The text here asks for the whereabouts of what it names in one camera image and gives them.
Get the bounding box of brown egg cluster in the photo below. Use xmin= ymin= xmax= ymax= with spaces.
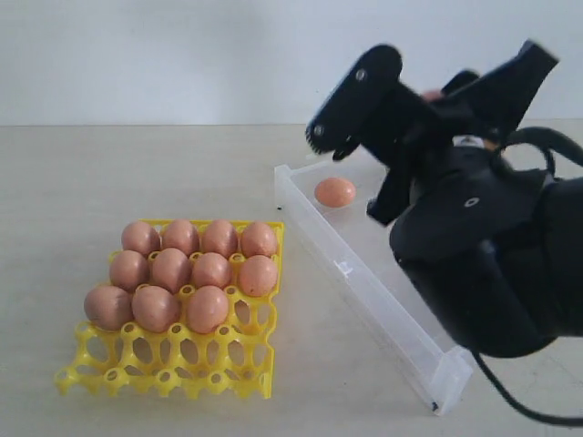
xmin=421 ymin=89 xmax=443 ymax=101
xmin=239 ymin=255 xmax=279 ymax=297
xmin=191 ymin=252 xmax=232 ymax=289
xmin=132 ymin=286 xmax=180 ymax=333
xmin=84 ymin=285 xmax=133 ymax=331
xmin=314 ymin=178 xmax=356 ymax=208

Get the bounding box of yellow plastic egg tray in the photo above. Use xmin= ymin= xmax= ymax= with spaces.
xmin=55 ymin=219 xmax=284 ymax=399

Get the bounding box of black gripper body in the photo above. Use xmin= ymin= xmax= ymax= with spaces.
xmin=366 ymin=86 xmax=502 ymax=227

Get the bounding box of brown egg cluster front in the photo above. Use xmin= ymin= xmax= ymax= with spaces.
xmin=191 ymin=252 xmax=232 ymax=289

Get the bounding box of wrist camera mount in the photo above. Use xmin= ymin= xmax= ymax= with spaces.
xmin=305 ymin=44 xmax=433 ymax=166

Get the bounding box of brown egg bin front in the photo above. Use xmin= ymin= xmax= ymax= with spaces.
xmin=151 ymin=248 xmax=192 ymax=294

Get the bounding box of black camera cable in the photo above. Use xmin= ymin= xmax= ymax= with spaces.
xmin=468 ymin=127 xmax=583 ymax=424

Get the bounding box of clear plastic bin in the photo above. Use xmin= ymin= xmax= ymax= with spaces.
xmin=274 ymin=153 xmax=474 ymax=416

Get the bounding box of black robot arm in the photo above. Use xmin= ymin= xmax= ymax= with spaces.
xmin=360 ymin=40 xmax=582 ymax=358

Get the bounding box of brown egg bin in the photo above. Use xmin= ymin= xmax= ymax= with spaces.
xmin=186 ymin=286 xmax=229 ymax=334
xmin=151 ymin=248 xmax=192 ymax=294
xmin=109 ymin=250 xmax=149 ymax=292

